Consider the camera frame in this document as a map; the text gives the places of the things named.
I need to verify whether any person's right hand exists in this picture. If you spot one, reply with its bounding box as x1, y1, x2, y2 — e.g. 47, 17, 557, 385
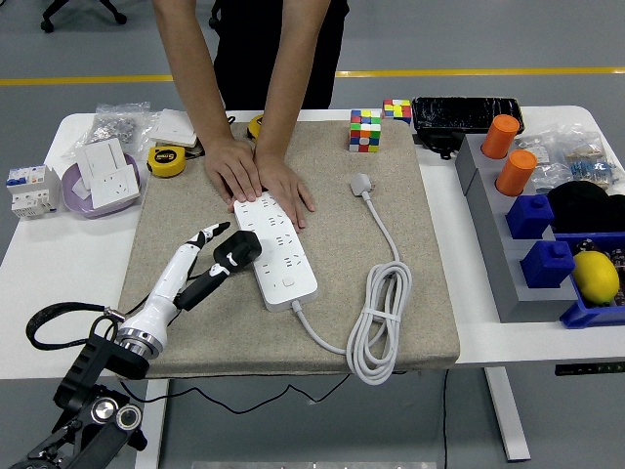
203, 134, 265, 205

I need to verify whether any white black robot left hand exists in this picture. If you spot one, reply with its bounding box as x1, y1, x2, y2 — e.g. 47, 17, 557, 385
118, 222, 231, 351

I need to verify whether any person's left hand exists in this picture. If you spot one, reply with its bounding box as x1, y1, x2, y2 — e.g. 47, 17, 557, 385
252, 146, 317, 231

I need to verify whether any black plug adapter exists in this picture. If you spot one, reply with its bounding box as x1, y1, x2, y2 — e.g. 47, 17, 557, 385
213, 230, 264, 271

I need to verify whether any white power strip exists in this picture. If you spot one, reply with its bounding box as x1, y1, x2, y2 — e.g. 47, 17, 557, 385
232, 191, 319, 314

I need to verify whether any grey-brown mat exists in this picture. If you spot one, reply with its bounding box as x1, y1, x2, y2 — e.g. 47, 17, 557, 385
118, 119, 461, 380

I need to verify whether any round yellow black tape measure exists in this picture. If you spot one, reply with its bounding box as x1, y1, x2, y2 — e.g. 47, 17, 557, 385
146, 114, 235, 178

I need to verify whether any purple bowl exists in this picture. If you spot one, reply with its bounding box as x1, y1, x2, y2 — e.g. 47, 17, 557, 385
61, 151, 147, 220

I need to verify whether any large colourful puzzle cube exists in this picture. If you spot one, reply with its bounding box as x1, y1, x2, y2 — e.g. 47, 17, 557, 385
348, 107, 383, 153

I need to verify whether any person's body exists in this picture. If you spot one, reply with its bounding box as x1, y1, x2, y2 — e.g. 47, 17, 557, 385
212, 0, 351, 111

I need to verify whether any clear bag of screws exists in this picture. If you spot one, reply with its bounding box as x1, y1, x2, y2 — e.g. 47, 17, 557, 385
61, 101, 162, 160

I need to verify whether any small colourful puzzle cube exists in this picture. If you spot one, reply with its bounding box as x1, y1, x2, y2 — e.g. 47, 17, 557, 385
382, 98, 414, 125

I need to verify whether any white table leg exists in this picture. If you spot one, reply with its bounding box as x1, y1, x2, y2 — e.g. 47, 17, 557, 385
134, 378, 170, 469
482, 365, 532, 463

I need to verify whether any white blue circuit breaker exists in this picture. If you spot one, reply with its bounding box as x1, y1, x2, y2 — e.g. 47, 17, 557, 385
5, 164, 63, 221

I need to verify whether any black power adapter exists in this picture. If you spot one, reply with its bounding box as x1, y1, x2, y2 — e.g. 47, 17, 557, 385
417, 129, 463, 160

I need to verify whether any black plastic tray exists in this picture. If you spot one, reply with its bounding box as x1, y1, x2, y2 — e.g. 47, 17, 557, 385
411, 95, 526, 136

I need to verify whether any grey block holder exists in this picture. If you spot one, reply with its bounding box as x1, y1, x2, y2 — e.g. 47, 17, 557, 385
454, 132, 580, 323

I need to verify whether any orange cylinder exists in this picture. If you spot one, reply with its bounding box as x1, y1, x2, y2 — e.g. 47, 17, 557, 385
480, 113, 521, 160
495, 149, 538, 196

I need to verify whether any blue block with knob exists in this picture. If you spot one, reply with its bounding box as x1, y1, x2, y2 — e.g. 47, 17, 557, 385
505, 193, 556, 240
520, 238, 576, 289

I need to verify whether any clear bag of small parts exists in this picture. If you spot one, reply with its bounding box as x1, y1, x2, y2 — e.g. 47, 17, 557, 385
515, 134, 572, 194

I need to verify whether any black cloth bundle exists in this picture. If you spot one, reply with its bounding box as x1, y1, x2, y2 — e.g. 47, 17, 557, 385
546, 180, 625, 235

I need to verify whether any clear bag of blue components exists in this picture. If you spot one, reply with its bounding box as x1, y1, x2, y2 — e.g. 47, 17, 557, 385
561, 121, 625, 192

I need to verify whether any yellow lemon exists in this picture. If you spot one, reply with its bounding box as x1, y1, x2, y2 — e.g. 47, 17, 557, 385
570, 250, 620, 307

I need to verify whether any blue plastic bin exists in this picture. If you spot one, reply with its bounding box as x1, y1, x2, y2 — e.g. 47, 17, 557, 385
551, 232, 625, 328

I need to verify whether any black table control panel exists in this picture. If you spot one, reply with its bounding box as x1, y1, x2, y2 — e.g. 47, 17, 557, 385
554, 362, 625, 377

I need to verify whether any white wall switch plate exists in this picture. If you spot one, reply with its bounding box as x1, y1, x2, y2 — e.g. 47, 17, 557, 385
147, 107, 199, 148

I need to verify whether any white power strip cord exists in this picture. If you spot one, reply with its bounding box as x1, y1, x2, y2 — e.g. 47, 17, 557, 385
291, 171, 414, 387

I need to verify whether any white wall socket panel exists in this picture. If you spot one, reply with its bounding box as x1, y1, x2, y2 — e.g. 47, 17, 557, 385
89, 164, 143, 209

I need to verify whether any white switch panel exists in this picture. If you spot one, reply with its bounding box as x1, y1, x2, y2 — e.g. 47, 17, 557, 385
72, 138, 129, 192

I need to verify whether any thin black plug cord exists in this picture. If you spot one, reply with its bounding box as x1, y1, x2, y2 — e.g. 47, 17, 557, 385
116, 290, 357, 415

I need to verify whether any black hanging cable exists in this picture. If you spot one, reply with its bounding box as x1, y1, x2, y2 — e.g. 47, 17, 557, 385
441, 368, 450, 469

